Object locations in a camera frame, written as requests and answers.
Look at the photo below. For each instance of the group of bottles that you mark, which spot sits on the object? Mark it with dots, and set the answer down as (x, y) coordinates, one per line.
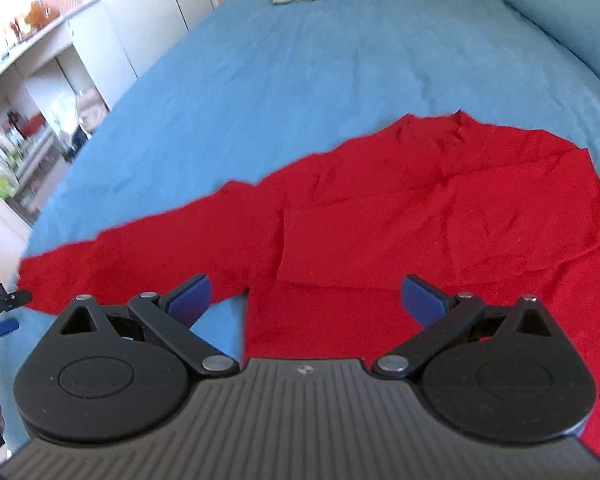
(0, 155)

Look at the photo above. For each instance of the white shelf unit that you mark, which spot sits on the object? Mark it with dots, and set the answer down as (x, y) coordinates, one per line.
(40, 90)

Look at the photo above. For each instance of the red box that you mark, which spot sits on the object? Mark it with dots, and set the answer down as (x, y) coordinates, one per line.
(33, 125)

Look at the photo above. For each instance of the red long-sleeved shirt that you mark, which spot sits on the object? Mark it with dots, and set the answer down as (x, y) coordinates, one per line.
(430, 220)

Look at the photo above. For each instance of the rolled blue duvet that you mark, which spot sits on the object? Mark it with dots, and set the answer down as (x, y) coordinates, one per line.
(555, 15)

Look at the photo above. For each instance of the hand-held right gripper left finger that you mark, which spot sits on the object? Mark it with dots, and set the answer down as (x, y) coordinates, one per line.
(192, 301)

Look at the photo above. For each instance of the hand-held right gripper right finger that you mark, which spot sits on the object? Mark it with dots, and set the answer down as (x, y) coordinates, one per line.
(422, 304)

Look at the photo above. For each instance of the blue bed sheet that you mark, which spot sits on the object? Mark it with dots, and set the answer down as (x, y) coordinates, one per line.
(290, 70)

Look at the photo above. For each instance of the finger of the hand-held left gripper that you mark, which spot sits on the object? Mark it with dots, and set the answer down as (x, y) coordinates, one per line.
(13, 298)
(3, 329)

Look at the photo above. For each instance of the orange plush toy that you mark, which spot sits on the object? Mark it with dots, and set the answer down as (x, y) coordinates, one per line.
(38, 14)

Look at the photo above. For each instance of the white wardrobe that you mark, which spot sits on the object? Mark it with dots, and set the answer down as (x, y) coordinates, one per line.
(145, 5)

